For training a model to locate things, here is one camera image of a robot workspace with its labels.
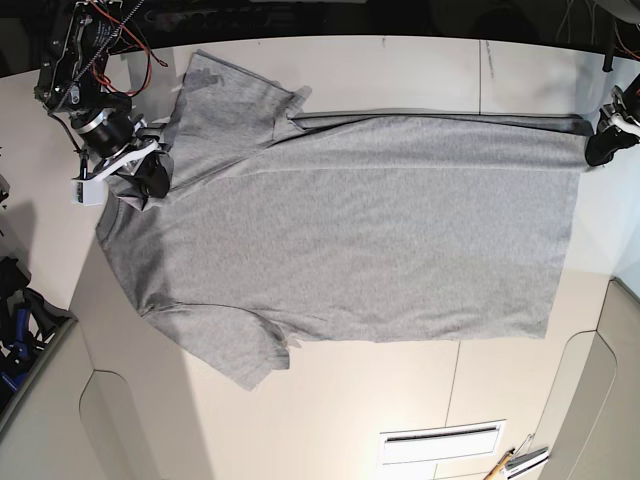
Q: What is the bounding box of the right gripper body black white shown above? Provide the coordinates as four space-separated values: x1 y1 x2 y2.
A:
70 110 169 181

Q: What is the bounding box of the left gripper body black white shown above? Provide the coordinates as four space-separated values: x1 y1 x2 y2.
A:
598 85 639 137

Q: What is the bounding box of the grey T-shirt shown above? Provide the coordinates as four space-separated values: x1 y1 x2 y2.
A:
96 53 589 389

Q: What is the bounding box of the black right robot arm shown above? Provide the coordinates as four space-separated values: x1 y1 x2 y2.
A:
34 1 170 206

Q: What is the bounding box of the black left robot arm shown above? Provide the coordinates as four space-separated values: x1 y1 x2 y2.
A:
585 0 639 167

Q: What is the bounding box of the blue black clutter pile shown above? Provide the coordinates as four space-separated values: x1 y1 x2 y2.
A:
1 257 73 403

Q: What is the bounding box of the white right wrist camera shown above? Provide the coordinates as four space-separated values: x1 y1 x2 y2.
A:
70 179 107 207

